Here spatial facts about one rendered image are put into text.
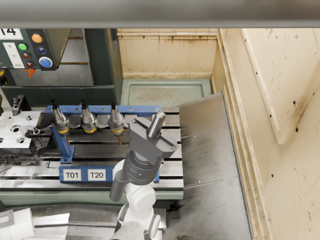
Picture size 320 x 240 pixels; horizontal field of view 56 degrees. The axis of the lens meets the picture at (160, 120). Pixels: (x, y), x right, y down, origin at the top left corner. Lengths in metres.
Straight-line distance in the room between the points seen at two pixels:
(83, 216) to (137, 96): 1.02
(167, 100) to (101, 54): 0.66
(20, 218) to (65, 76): 1.16
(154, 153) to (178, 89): 1.61
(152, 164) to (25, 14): 0.52
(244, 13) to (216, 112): 1.57
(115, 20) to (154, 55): 1.93
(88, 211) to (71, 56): 0.81
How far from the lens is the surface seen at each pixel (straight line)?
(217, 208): 1.48
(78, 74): 1.80
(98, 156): 1.50
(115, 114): 1.16
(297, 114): 0.93
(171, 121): 1.61
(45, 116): 1.29
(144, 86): 2.27
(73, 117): 1.25
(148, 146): 0.67
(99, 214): 1.51
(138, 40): 2.09
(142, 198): 0.79
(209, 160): 1.60
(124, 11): 0.22
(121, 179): 0.75
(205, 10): 0.22
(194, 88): 2.28
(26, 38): 0.91
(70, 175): 1.43
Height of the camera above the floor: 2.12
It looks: 49 degrees down
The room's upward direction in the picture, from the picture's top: straight up
